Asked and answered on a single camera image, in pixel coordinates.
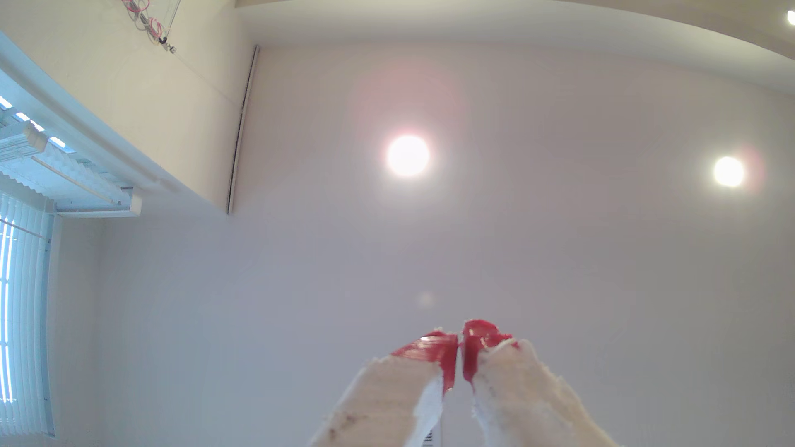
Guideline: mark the white padded red-tipped gripper finger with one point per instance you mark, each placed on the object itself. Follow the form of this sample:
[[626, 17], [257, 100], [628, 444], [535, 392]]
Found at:
[[528, 403], [385, 403]]

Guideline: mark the white window blind slats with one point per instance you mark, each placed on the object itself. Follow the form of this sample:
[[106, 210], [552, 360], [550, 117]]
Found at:
[[25, 310]]

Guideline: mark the white blind headrail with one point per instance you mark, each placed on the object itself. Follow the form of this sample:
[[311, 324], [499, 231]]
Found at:
[[74, 177]]

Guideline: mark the white curtain pelmet beam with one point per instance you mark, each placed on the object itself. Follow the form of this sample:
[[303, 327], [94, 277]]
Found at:
[[81, 118]]

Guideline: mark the dark wall trim strip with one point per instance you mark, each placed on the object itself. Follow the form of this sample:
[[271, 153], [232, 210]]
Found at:
[[241, 130]]

